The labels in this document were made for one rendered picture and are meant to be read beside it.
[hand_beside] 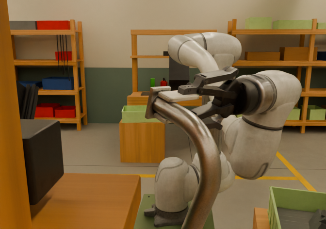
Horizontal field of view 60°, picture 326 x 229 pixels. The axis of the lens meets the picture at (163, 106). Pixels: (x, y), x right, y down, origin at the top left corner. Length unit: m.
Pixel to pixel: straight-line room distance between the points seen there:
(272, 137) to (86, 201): 0.50
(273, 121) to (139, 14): 5.61
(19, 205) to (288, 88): 0.58
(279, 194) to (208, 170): 1.34
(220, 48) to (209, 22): 4.97
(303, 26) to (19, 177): 5.91
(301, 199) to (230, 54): 0.91
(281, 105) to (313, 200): 1.12
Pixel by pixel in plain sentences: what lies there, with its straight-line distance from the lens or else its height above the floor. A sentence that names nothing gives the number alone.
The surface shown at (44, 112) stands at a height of 0.37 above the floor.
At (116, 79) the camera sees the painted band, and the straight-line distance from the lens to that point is 6.28.
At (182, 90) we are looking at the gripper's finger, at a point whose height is 1.64.
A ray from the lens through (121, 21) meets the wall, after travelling 6.23.
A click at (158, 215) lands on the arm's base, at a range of 1.38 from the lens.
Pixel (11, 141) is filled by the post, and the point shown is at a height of 1.63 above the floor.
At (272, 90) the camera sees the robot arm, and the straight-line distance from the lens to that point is 0.65.
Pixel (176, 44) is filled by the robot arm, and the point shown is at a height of 1.72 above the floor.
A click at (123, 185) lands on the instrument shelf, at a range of 0.38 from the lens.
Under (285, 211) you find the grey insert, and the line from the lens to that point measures 1.74.
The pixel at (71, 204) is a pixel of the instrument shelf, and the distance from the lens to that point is 0.35.
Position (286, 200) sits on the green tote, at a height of 0.89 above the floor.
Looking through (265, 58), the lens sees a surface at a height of 1.47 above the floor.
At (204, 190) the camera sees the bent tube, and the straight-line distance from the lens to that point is 0.42.
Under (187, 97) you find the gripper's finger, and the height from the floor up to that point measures 1.63.
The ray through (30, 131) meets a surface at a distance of 0.31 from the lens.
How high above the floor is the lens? 1.71
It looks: 12 degrees down
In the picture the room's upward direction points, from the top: straight up
